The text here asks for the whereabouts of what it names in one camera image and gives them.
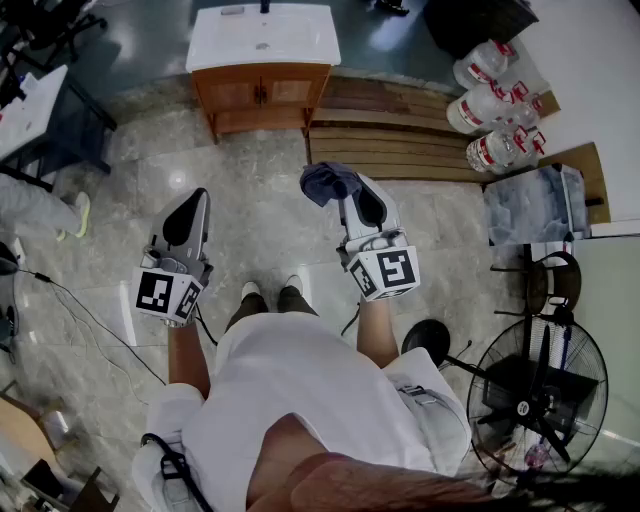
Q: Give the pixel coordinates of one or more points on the white table black frame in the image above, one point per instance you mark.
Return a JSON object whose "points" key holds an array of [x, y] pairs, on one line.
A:
{"points": [[30, 115]]}

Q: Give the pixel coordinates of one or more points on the large brown board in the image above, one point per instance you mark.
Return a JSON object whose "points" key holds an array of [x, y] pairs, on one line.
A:
{"points": [[597, 170]]}

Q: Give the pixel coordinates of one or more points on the dark blue cloth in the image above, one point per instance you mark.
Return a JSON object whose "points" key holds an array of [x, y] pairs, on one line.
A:
{"points": [[325, 182]]}

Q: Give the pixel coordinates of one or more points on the person's left forearm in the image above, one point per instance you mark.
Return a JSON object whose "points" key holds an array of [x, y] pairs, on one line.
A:
{"points": [[187, 360]]}

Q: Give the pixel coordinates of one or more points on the wooden chair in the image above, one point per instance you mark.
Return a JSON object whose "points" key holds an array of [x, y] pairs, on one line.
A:
{"points": [[20, 430]]}

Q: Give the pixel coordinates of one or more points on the person's right forearm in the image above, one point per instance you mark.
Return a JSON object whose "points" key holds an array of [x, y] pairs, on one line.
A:
{"points": [[377, 335]]}

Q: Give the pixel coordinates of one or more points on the wooden slat decking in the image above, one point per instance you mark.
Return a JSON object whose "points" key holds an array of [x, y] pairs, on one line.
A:
{"points": [[390, 145]]}

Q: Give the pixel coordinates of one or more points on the black tap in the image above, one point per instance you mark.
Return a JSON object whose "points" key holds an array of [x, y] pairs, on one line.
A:
{"points": [[264, 6]]}

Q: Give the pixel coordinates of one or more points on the small brown board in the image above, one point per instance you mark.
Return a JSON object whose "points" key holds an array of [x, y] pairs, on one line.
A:
{"points": [[550, 105]]}

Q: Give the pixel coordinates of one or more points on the person's white shirt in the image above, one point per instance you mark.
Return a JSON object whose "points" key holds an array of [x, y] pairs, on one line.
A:
{"points": [[300, 380]]}

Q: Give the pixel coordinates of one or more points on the grey wristwatch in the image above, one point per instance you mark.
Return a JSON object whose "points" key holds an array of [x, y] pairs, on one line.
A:
{"points": [[175, 324]]}

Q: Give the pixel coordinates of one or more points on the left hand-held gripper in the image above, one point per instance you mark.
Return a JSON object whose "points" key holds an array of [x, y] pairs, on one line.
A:
{"points": [[152, 295]]}

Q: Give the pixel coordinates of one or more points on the person's dark trousers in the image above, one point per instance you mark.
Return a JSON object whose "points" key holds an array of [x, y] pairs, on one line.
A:
{"points": [[295, 302]]}

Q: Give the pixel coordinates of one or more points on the black metal chair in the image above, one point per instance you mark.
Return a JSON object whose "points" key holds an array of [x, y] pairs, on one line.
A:
{"points": [[537, 285]]}

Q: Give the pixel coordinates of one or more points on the black office chair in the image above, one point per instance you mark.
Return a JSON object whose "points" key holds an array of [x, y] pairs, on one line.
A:
{"points": [[55, 35]]}

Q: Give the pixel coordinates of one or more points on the black floor fan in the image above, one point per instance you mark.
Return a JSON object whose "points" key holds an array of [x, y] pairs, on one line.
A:
{"points": [[522, 407]]}

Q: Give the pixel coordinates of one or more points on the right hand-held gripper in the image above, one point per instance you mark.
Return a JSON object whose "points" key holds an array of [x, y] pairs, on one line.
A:
{"points": [[395, 270]]}

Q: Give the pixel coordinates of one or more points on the grey soap dish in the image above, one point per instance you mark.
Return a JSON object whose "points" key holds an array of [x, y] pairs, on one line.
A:
{"points": [[232, 10]]}

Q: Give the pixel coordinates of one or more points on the wooden vanity cabinet frame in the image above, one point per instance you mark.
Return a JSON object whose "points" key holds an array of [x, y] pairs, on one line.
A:
{"points": [[260, 120]]}

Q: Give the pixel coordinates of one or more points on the person's left white shoe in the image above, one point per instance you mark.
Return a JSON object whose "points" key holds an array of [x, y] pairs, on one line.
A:
{"points": [[250, 290]]}

